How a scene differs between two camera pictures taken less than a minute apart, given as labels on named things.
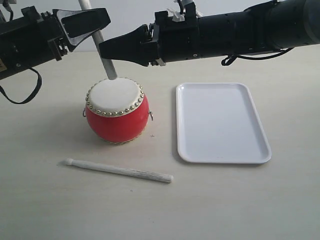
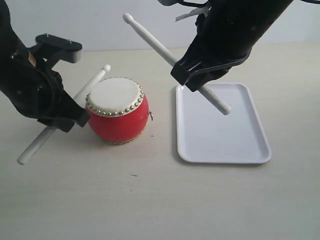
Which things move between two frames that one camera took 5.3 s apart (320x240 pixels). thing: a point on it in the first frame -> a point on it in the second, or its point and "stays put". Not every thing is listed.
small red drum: (116, 110) stays put
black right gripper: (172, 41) -> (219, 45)
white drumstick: (131, 173) -> (81, 98)
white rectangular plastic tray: (219, 123) stays put
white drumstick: (98, 38) -> (128, 18)
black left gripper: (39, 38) -> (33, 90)
